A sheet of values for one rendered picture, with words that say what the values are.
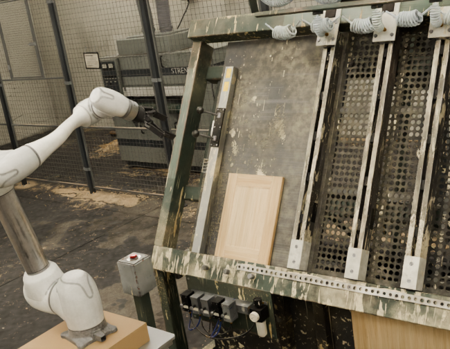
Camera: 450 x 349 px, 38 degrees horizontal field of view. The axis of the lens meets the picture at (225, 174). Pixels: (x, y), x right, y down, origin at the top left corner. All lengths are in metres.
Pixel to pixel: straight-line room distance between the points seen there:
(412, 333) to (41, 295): 1.57
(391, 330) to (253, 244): 0.71
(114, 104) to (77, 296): 0.81
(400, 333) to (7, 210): 1.72
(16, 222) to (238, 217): 1.03
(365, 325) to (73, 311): 1.28
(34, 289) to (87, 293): 0.25
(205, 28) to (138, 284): 1.35
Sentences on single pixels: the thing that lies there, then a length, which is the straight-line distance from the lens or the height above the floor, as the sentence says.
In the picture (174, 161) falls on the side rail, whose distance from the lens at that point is 3.41.
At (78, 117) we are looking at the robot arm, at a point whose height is 1.67.
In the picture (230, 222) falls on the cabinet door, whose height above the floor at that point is 1.03.
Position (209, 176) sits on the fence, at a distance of 3.25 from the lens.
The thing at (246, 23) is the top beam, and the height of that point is 1.92.
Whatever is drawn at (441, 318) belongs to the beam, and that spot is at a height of 0.83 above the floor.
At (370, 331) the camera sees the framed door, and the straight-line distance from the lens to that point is 3.07.
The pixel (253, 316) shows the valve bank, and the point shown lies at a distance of 2.93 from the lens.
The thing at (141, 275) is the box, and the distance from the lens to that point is 3.20.
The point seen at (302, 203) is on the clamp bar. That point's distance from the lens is 2.88.
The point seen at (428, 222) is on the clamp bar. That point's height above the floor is 1.13.
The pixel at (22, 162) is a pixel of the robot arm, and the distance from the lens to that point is 2.54.
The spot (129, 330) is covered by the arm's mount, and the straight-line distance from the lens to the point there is 2.79.
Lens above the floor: 2.14
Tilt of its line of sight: 16 degrees down
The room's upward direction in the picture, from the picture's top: 9 degrees counter-clockwise
